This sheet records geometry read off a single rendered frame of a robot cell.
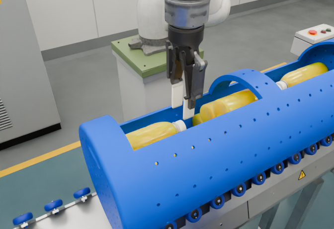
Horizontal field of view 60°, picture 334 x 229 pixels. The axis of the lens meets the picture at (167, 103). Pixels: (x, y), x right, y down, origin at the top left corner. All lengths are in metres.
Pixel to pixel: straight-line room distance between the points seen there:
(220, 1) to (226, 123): 0.72
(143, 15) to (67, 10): 2.29
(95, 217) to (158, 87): 0.66
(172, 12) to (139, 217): 0.39
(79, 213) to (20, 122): 1.63
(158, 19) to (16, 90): 1.32
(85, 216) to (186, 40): 0.53
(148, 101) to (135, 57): 0.20
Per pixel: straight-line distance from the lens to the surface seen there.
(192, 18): 0.57
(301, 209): 1.55
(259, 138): 0.70
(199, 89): 0.64
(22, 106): 2.34
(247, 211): 0.93
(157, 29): 1.26
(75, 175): 2.19
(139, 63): 1.22
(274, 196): 0.99
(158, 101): 1.33
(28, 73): 2.22
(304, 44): 1.44
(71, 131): 2.53
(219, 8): 1.27
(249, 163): 0.70
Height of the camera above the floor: 1.63
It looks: 37 degrees down
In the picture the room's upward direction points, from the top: straight up
